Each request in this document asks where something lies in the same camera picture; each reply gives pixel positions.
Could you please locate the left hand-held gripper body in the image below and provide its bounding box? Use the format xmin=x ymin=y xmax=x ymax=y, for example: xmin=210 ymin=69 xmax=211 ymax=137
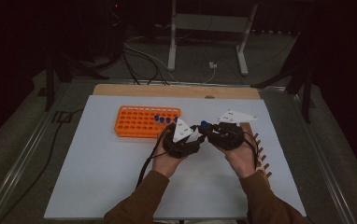
xmin=162 ymin=116 xmax=207 ymax=159

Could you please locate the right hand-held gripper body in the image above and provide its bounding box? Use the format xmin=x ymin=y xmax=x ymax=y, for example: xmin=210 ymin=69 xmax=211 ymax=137
xmin=207 ymin=109 xmax=259 ymax=151

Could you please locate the orange plastic test tube rack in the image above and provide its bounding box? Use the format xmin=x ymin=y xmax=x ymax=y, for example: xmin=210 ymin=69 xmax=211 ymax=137
xmin=114 ymin=105 xmax=182 ymax=140

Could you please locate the wooden test tube rack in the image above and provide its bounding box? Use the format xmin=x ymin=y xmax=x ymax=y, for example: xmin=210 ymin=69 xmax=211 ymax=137
xmin=240 ymin=121 xmax=274 ymax=189

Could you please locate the person's right hand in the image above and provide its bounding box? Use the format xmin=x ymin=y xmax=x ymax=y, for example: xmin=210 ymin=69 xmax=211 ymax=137
xmin=220 ymin=136 xmax=259 ymax=179

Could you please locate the person's left hand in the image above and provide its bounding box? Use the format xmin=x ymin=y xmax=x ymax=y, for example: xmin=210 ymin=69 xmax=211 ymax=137
xmin=151 ymin=135 xmax=187 ymax=179

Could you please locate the white table sheet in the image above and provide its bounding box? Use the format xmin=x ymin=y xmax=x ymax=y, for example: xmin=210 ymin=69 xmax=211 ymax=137
xmin=43 ymin=94 xmax=307 ymax=220

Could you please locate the black tripod stand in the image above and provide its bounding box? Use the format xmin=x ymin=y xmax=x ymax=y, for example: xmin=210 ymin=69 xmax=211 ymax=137
xmin=250 ymin=31 xmax=315 ymax=124
xmin=43 ymin=50 xmax=111 ymax=112

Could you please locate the white metal stand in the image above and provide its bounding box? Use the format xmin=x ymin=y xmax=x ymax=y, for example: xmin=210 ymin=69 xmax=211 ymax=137
xmin=166 ymin=0 xmax=259 ymax=77

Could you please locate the dark curtain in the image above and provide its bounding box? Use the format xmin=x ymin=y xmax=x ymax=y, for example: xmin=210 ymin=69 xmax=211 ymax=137
xmin=250 ymin=2 xmax=302 ymax=35

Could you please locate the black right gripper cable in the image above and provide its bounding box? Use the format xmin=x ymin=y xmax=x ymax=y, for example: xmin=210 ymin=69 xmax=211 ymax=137
xmin=241 ymin=130 xmax=261 ymax=171

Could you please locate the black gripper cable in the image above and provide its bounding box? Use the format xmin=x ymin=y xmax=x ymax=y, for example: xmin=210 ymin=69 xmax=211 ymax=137
xmin=241 ymin=130 xmax=261 ymax=171
xmin=135 ymin=123 xmax=175 ymax=189

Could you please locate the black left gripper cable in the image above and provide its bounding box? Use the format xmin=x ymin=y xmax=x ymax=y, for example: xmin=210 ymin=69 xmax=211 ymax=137
xmin=135 ymin=123 xmax=175 ymax=189

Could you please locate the white adapter cable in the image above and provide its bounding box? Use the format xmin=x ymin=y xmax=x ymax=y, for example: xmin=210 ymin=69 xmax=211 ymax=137
xmin=202 ymin=66 xmax=217 ymax=85

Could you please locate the black floor cable bundle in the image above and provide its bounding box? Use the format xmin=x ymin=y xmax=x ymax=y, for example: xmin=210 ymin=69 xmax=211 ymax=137
xmin=121 ymin=40 xmax=171 ymax=87

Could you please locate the aluminium frame rail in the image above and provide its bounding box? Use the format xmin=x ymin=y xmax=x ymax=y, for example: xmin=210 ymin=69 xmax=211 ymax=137
xmin=0 ymin=82 xmax=72 ymax=224
xmin=260 ymin=87 xmax=357 ymax=224

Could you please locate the long black floor cable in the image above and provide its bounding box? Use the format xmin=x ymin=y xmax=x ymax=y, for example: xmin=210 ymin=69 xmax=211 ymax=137
xmin=0 ymin=107 xmax=85 ymax=224

